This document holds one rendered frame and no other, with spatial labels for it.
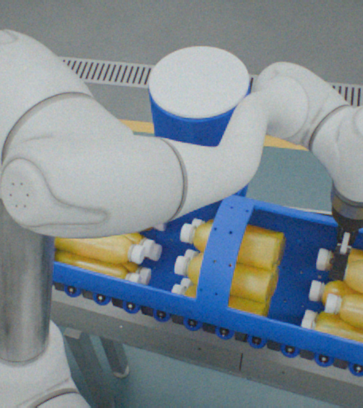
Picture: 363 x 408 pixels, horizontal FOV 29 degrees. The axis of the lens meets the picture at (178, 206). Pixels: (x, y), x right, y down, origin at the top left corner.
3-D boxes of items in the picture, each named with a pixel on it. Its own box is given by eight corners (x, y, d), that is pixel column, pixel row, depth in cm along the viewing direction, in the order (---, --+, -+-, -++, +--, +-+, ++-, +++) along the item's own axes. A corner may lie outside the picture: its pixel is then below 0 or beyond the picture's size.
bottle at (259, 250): (274, 248, 140) (186, 227, 145) (269, 276, 144) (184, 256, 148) (281, 231, 146) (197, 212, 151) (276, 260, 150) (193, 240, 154)
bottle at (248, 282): (263, 309, 143) (177, 287, 148) (269, 296, 150) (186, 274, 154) (269, 278, 141) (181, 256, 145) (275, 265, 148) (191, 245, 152)
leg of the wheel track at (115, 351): (126, 380, 253) (98, 298, 202) (111, 375, 254) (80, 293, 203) (131, 366, 256) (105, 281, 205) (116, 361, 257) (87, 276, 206)
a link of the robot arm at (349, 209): (391, 166, 120) (384, 187, 124) (338, 155, 122) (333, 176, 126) (382, 209, 115) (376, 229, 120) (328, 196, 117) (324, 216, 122)
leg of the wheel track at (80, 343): (111, 416, 245) (79, 341, 194) (96, 411, 247) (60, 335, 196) (117, 401, 248) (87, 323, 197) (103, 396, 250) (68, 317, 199)
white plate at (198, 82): (186, 131, 182) (187, 135, 183) (269, 84, 190) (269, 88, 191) (130, 74, 196) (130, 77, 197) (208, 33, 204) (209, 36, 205)
